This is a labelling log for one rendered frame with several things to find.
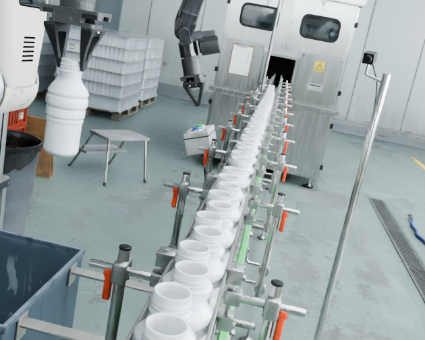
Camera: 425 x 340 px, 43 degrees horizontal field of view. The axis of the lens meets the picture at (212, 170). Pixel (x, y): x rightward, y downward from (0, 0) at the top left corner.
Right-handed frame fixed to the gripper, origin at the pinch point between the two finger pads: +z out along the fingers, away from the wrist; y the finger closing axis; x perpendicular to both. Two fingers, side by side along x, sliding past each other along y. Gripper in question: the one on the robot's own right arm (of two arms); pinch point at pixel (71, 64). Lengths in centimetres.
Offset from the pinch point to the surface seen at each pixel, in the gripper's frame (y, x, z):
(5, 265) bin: -12.3, 6.6, 42.9
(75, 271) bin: 4.4, 0.7, 37.9
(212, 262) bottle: 30.8, -27.5, 18.1
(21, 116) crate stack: -153, 308, 79
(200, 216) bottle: 27.6, -19.1, 15.4
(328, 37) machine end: 81, 490, -22
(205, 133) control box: 17, 71, 21
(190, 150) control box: 13, 71, 27
